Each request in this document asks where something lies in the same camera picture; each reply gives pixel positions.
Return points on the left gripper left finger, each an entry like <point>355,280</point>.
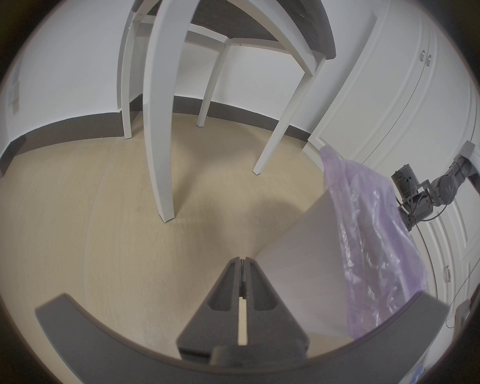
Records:
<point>204,330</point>

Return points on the white wardrobe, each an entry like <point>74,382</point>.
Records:
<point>393,93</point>

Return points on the white wall socket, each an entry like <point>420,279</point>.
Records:
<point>14,95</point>

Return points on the white chair with grey seat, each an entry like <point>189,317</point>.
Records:
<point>161,112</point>

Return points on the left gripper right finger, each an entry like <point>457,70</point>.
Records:
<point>281,330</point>

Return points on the white trash bin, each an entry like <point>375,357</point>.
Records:
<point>307,270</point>

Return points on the purple plastic bag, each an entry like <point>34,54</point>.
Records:
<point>375,225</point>

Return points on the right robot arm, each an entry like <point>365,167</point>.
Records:
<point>446,185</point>

